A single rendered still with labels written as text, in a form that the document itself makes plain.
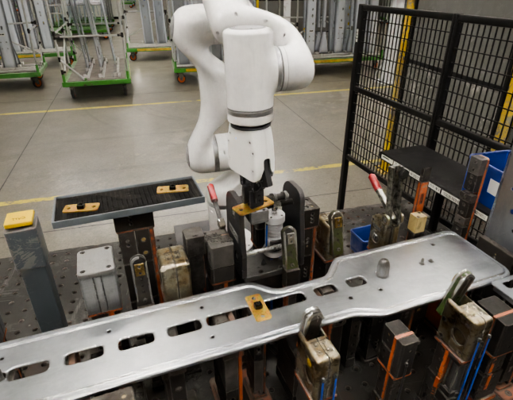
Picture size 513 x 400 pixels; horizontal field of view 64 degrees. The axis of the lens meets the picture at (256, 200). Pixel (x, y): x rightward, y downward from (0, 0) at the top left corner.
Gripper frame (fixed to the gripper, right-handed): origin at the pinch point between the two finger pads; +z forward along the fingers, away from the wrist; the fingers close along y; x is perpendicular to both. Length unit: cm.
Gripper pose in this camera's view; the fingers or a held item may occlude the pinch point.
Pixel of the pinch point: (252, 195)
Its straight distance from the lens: 82.9
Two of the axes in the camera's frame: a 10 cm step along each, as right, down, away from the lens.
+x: 8.2, -2.9, 4.9
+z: 0.2, 8.7, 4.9
